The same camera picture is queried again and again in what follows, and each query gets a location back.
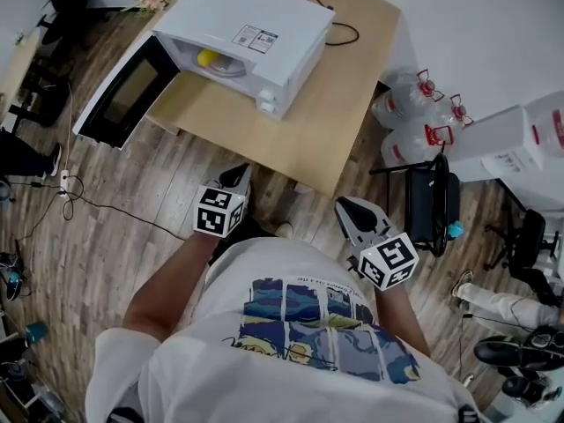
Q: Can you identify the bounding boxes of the white microwave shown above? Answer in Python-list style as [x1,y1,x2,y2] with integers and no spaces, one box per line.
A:
[71,0,337,151]

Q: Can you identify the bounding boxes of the black floor cable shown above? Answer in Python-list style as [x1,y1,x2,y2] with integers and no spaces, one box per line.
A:
[8,174,187,241]

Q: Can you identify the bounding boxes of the white cardboard box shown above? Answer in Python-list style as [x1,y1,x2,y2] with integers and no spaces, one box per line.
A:
[448,103,548,185]

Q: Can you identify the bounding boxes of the clear water jug red handle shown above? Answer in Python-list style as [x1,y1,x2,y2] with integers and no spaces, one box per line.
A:
[434,93,476,132]
[371,69,446,128]
[380,122,456,167]

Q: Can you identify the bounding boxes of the black folding chair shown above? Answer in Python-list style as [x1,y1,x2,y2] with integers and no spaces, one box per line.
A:
[368,152,464,258]

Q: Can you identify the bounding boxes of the yellow corn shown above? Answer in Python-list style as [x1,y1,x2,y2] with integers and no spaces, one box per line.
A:
[197,48,221,68]

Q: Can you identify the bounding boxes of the glass turntable plate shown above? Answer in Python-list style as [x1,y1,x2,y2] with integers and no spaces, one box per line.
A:
[193,55,249,79]

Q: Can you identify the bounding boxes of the light wooden desk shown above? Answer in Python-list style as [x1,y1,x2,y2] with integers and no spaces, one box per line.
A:
[0,27,41,125]

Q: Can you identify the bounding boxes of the white printed t-shirt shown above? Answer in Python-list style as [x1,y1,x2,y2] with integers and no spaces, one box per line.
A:
[85,235,488,423]

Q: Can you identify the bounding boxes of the person's right forearm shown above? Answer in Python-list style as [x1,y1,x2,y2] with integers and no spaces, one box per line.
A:
[374,279,432,357]

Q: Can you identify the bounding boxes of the person's black trousers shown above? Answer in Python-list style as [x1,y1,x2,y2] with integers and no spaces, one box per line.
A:
[207,215,286,267]

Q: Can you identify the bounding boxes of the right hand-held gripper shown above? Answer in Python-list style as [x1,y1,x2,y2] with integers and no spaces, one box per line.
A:
[334,195,420,293]

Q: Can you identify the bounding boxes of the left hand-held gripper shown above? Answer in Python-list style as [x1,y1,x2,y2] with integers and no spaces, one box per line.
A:
[192,163,254,240]

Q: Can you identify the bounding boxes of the clear water jug red label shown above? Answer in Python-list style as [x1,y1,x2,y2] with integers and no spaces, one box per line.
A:
[525,90,564,159]

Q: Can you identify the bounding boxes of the black office chair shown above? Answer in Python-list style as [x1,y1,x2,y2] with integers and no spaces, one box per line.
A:
[483,208,561,284]

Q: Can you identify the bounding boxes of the black power cable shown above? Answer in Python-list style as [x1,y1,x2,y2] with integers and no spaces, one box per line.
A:
[304,0,360,47]

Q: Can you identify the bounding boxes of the teal cup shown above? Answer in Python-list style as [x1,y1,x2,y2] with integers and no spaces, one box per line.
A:
[23,321,50,346]

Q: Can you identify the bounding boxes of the person's left forearm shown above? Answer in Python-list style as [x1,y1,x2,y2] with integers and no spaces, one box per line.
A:
[122,231,222,344]

